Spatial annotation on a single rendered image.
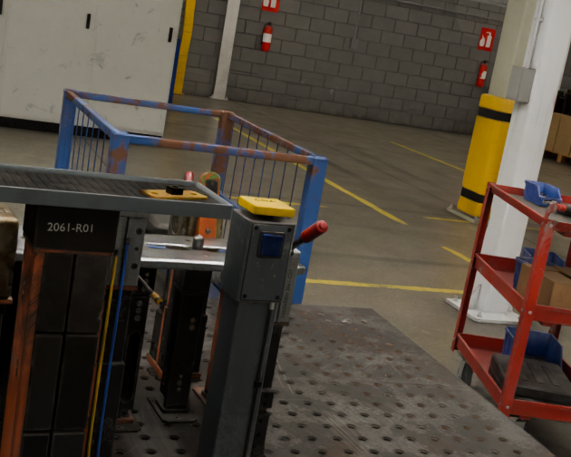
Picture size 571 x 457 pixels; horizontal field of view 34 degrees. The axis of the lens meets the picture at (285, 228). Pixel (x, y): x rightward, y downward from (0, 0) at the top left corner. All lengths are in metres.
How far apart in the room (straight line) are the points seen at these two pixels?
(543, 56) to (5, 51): 5.50
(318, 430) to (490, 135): 6.83
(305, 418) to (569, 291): 1.90
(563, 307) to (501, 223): 1.87
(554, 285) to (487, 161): 5.02
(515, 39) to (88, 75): 3.98
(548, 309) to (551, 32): 2.17
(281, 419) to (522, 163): 3.72
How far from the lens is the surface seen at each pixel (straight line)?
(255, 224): 1.24
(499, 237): 5.35
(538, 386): 3.66
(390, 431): 1.81
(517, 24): 8.50
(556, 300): 3.51
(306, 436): 1.71
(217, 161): 4.55
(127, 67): 9.44
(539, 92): 5.29
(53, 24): 9.30
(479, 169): 8.52
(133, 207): 1.14
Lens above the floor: 1.40
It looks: 12 degrees down
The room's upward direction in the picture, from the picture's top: 10 degrees clockwise
